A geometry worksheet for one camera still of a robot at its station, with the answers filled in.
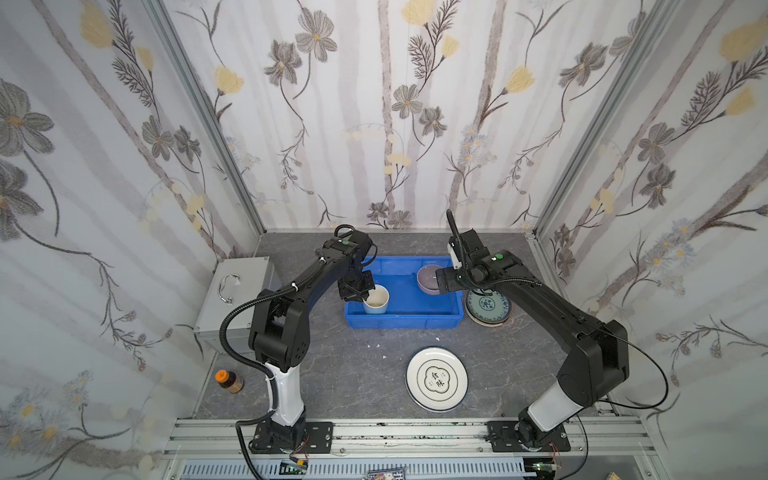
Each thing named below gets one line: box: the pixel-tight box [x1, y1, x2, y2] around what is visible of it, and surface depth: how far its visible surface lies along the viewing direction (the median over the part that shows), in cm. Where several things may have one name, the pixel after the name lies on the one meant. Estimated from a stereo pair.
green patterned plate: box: [464, 290, 512, 327], surface depth 97 cm
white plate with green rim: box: [405, 346, 469, 413], surface depth 84 cm
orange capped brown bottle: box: [215, 369, 245, 395], surface depth 78 cm
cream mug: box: [362, 284, 390, 314], surface depth 92 cm
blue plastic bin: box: [344, 256, 464, 329], surface depth 100 cm
